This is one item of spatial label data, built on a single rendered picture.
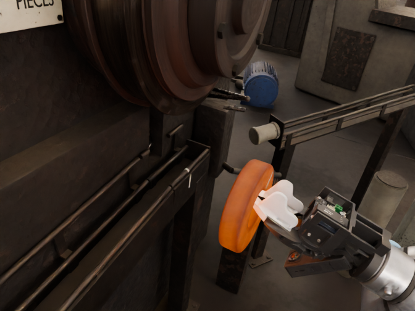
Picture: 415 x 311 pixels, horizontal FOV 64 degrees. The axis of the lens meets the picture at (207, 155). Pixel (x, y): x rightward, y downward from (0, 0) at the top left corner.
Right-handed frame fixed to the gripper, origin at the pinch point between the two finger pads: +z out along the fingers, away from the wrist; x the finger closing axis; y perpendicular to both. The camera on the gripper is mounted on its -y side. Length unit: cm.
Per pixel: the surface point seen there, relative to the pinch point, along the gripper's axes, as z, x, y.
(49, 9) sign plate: 38.2, 6.2, 14.3
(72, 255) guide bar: 21.5, 14.5, -22.5
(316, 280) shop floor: -45, -67, -76
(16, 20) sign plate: 38.0, 11.7, 13.6
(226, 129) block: 15.8, -38.4, -15.4
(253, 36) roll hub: 16.6, -24.1, 15.7
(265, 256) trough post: -21, -67, -81
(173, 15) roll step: 22.7, -0.5, 19.9
